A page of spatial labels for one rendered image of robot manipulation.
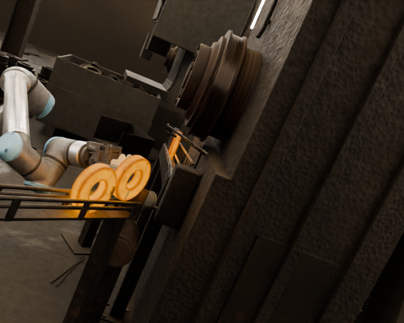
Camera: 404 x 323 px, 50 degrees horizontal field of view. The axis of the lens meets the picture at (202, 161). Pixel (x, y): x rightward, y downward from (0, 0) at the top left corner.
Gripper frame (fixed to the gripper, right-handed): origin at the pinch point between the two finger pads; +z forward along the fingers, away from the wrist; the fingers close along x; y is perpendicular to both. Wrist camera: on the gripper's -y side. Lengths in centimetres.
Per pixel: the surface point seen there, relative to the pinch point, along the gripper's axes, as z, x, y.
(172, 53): -280, 427, 121
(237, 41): 9, 42, 53
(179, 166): 1.1, 26.9, 2.1
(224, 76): 11, 32, 38
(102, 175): 1.2, -15.9, -0.7
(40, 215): -1.3, -34.3, -11.1
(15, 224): -109, 48, -50
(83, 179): -0.1, -21.9, -1.7
